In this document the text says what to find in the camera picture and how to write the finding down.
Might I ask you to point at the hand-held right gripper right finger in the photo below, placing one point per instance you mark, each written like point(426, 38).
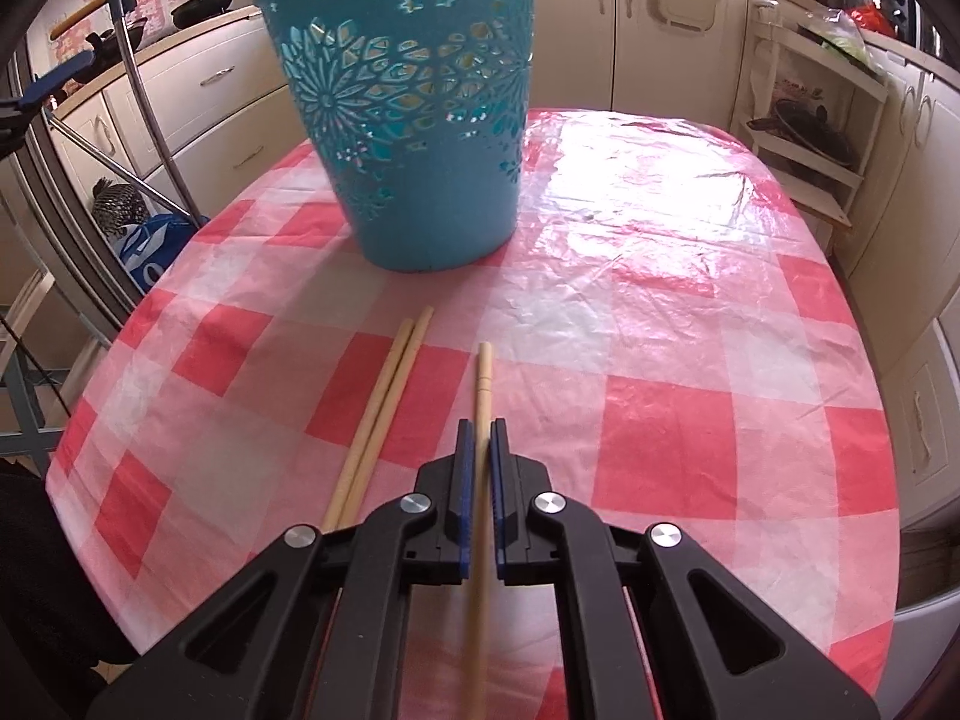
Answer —
point(499, 495)

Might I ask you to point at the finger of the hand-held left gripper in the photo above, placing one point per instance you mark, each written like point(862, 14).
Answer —
point(52, 82)

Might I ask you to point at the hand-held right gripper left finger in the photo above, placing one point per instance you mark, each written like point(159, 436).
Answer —
point(465, 495)

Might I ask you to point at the pale bamboo chopstick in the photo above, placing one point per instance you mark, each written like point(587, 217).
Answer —
point(398, 390)
point(382, 390)
point(484, 390)

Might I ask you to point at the teal cutout plastic basket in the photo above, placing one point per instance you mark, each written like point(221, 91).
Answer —
point(420, 232)

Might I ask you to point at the speckled dark bundle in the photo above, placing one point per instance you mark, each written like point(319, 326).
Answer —
point(116, 206)

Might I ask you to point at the cream kitchen cabinet run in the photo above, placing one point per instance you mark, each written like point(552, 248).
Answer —
point(217, 105)

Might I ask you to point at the black wok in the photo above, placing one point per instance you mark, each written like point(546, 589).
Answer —
point(202, 4)

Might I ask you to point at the blue white plastic bag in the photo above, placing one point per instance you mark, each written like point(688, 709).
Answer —
point(150, 247)

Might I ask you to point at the white metal stand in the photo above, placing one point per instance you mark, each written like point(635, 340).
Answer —
point(34, 296)

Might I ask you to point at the red white checked tablecloth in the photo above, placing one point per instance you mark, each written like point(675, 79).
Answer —
point(675, 360)

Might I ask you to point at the person's dark clothing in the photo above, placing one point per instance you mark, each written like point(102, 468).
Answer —
point(45, 577)

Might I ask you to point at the white shelf rack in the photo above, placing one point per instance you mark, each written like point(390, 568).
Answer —
point(840, 165)

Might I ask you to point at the dark pan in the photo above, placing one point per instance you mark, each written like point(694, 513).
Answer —
point(814, 131)

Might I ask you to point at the cream cabinet with drawers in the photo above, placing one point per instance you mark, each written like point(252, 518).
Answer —
point(922, 187)

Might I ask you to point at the green white plastic bag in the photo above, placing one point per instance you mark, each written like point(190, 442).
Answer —
point(844, 41)

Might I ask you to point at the red plastic bag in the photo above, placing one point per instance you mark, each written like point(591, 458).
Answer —
point(870, 19)

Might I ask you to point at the black countertop appliance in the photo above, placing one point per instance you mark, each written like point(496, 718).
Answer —
point(904, 4)

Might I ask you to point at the steel tube rack frame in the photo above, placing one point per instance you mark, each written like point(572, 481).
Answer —
point(154, 127)

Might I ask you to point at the grey metal frame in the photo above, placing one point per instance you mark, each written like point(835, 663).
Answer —
point(71, 225)

